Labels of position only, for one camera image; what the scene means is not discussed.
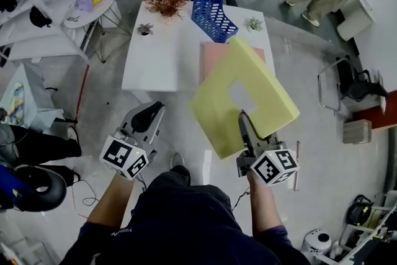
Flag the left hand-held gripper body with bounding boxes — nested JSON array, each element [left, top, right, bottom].
[[99, 101, 167, 181]]

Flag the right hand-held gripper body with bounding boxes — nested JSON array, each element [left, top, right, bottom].
[[236, 110, 300, 187]]

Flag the yellow folder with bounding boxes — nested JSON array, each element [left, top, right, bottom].
[[189, 37, 301, 161]]

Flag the pink folder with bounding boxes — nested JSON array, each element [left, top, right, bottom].
[[199, 42, 267, 88]]

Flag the person's left forearm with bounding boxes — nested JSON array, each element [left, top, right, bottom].
[[86, 172, 137, 229]]

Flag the person's right forearm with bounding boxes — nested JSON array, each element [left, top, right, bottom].
[[247, 170, 285, 235]]

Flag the grey storage box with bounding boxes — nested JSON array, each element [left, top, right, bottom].
[[342, 119, 372, 145]]

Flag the white metal shelf rack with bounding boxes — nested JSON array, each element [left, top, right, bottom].
[[0, 0, 91, 65]]

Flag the thin red rod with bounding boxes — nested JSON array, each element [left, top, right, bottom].
[[295, 140, 301, 192]]

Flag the person's white shoe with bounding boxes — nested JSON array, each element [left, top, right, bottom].
[[169, 152, 186, 170]]

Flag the person's dark trousers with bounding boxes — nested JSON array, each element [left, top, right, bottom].
[[145, 164, 193, 189]]

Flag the black oval backpack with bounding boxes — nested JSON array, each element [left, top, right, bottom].
[[14, 165, 68, 213]]

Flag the small purple succulent plant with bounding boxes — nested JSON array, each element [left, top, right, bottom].
[[136, 23, 154, 37]]

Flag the white round appliance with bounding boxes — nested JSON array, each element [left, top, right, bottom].
[[302, 228, 332, 258]]

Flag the black yellow vacuum cleaner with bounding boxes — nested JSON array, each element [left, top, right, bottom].
[[346, 194, 373, 227]]

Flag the person's dark blue shirt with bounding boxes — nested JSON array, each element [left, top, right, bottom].
[[60, 184, 311, 265]]

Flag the white low cabinet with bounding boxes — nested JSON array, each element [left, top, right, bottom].
[[0, 63, 66, 133]]

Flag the small green succulent plant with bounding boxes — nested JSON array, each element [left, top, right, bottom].
[[246, 17, 264, 33]]

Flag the red cabinet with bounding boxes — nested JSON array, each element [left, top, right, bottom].
[[352, 104, 397, 130]]

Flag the white round side table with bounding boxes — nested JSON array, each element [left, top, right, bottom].
[[63, 0, 133, 65]]

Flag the colourful picture board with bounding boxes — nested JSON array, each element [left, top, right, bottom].
[[0, 82, 25, 128]]

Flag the black bag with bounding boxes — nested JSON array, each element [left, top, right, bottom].
[[29, 6, 53, 29]]

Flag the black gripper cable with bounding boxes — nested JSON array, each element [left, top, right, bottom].
[[231, 186, 251, 212], [136, 173, 148, 193]]

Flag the black floor cable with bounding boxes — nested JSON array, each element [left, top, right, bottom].
[[81, 179, 100, 207]]

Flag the metal frame chair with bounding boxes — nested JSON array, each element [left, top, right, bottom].
[[318, 54, 389, 116]]

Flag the white shelf with tools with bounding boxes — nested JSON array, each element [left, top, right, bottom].
[[310, 191, 397, 265]]

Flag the white round pedestal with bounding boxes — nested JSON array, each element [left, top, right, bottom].
[[336, 0, 377, 41]]

